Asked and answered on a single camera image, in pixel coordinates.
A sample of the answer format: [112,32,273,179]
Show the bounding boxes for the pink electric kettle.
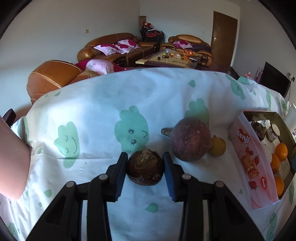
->
[0,118,31,200]

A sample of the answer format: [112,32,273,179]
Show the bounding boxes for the small jar with lid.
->
[265,123,280,142]

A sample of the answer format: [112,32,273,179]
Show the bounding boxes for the brown wooden door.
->
[211,11,238,67]

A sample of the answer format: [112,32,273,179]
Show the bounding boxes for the glass-top coffee table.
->
[135,49,198,69]

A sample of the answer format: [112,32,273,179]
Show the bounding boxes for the small yellow longan fruit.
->
[208,136,226,157]

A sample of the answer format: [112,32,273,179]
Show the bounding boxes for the dark brown mangosteen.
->
[125,149,165,186]

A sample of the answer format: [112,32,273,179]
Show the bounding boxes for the pink quilted pillow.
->
[86,59,114,75]

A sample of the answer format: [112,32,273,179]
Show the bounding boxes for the brown leather chaise sofa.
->
[27,60,100,103]

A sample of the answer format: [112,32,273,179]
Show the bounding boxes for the stacked dark chairs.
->
[139,16,165,45]

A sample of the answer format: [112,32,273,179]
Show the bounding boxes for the white magenta floral cushion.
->
[94,44,120,56]

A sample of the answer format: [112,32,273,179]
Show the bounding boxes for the white cloud-print tablecloth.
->
[1,68,295,240]

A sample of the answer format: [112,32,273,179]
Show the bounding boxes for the black television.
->
[259,62,291,97]

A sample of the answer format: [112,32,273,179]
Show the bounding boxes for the orange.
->
[274,143,288,162]
[274,176,285,198]
[270,153,280,174]

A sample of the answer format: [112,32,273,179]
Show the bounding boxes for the pink Genji biscuit tin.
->
[228,110,295,209]

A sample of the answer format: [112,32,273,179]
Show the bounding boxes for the armchair floral cushion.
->
[173,40,193,49]

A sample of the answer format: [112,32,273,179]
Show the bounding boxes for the brown leather three-seat sofa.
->
[77,33,159,67]

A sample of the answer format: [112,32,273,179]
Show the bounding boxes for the purple passion fruit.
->
[161,117,213,162]

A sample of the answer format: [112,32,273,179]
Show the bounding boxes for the dark mangosteen in tin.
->
[251,121,266,141]

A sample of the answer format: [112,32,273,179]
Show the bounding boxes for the brown leather armchair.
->
[159,34,214,68]

